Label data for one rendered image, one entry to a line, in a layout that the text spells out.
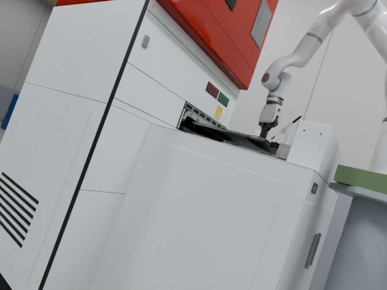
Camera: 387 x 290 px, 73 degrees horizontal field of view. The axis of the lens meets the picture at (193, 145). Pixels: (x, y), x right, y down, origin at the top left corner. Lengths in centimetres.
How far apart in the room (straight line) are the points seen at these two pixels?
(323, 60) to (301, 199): 247
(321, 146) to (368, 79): 211
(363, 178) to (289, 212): 25
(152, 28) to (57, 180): 64
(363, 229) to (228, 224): 40
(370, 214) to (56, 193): 102
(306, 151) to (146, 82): 60
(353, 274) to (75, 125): 102
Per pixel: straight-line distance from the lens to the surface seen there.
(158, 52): 105
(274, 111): 131
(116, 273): 110
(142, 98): 101
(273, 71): 131
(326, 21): 141
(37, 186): 117
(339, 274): 98
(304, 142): 84
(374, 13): 135
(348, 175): 91
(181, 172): 91
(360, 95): 285
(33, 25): 914
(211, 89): 135
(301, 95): 301
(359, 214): 96
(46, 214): 109
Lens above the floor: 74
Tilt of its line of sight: 3 degrees up
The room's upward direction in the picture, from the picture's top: 19 degrees clockwise
